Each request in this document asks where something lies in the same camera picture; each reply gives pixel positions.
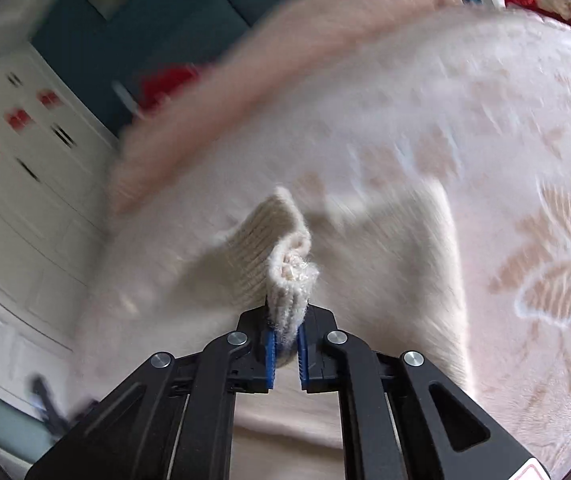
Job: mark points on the red paper decoration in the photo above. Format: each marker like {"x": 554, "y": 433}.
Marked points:
{"x": 48, "y": 98}
{"x": 18, "y": 119}

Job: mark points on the red garment at headboard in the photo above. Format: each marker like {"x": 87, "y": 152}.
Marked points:
{"x": 168, "y": 87}

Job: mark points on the white wardrobe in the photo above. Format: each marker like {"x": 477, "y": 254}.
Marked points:
{"x": 25, "y": 220}

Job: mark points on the cream knit sweater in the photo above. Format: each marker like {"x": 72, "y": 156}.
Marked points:
{"x": 285, "y": 260}

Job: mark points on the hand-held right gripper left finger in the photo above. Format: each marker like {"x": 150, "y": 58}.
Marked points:
{"x": 270, "y": 355}

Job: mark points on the blue padded headboard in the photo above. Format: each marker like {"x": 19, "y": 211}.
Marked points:
{"x": 190, "y": 30}

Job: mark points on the pink duvet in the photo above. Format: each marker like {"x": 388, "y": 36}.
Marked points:
{"x": 265, "y": 60}

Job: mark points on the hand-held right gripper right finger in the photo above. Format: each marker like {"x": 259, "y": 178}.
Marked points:
{"x": 302, "y": 355}

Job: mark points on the pink butterfly print blanket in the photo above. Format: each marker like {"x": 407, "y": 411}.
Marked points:
{"x": 540, "y": 160}

